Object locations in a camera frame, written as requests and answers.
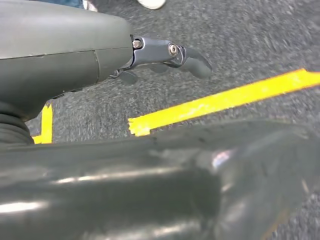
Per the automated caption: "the person's leg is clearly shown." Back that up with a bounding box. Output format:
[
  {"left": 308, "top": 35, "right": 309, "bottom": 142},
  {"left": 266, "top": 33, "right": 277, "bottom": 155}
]
[{"left": 35, "top": 0, "right": 85, "bottom": 10}]

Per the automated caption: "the person's foot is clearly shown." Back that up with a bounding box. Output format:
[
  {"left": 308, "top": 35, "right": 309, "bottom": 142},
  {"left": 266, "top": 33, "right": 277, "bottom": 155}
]
[
  {"left": 137, "top": 0, "right": 167, "bottom": 10},
  {"left": 82, "top": 0, "right": 99, "bottom": 13}
]

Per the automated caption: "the yellow floor tape square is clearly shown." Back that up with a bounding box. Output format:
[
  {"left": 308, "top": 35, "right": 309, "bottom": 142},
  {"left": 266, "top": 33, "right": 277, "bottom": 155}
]
[{"left": 32, "top": 68, "right": 320, "bottom": 145}]

